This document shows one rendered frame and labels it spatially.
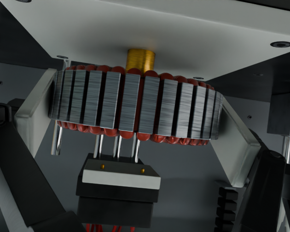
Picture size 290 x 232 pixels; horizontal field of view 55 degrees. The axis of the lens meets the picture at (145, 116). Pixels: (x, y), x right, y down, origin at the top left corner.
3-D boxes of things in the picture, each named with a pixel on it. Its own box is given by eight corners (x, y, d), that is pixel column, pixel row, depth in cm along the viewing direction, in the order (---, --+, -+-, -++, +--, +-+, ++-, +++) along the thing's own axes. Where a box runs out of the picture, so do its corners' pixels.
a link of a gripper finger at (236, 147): (249, 143, 14) (263, 145, 15) (212, 91, 21) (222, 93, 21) (231, 188, 16) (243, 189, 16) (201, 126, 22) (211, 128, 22)
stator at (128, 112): (35, 48, 13) (24, 128, 13) (260, 84, 14) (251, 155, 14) (68, 78, 24) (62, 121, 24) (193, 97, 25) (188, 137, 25)
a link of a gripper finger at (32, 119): (30, 168, 14) (14, 166, 14) (56, 107, 20) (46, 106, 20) (30, 116, 13) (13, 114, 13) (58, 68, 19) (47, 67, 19)
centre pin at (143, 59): (129, 46, 18) (123, 87, 18) (158, 51, 19) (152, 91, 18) (126, 53, 20) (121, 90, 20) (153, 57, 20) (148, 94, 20)
